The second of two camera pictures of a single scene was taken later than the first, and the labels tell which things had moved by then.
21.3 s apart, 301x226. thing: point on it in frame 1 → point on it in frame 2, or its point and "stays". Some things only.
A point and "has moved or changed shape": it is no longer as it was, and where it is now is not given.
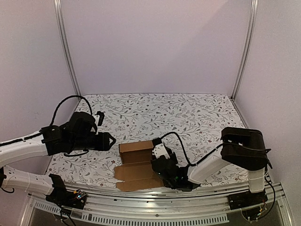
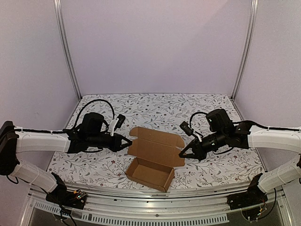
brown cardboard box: [136, 172] has moved or changed shape
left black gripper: [103, 144] → [116, 146]
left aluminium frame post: [59, 6] stays
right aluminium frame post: [249, 42] stays
